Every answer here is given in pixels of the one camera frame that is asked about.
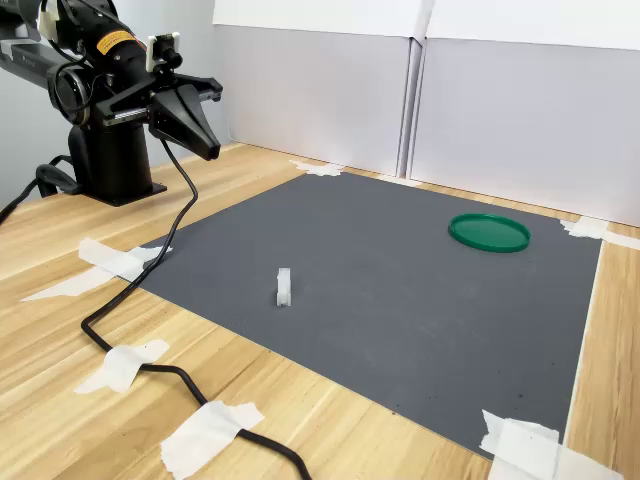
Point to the small white plastic terminal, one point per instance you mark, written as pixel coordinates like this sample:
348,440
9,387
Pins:
283,287

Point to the round green lid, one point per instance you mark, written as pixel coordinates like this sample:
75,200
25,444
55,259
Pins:
489,232

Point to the grey partition panel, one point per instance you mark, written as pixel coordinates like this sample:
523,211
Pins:
525,125
310,95

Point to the white tape piece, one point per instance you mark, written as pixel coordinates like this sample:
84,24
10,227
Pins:
590,230
65,287
400,181
115,260
122,365
530,450
320,168
200,437

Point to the dark grey mat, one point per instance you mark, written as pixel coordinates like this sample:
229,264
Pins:
400,325

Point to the small white camera box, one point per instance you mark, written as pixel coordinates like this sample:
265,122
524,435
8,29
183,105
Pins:
162,50

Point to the white partition post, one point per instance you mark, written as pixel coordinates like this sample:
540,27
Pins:
410,110

